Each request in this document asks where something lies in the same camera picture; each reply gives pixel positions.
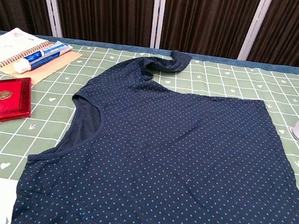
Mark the white spiral notebook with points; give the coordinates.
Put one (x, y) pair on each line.
(3, 46)

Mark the green checked tablecloth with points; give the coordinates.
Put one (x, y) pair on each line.
(228, 82)

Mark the blue white toothpaste tube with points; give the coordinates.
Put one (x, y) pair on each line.
(42, 53)

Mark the tan paper envelope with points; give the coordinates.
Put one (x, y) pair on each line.
(57, 66)

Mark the teal table edge cover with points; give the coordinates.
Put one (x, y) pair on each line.
(106, 45)

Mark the navy polka dot shirt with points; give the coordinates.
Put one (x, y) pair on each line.
(161, 148)

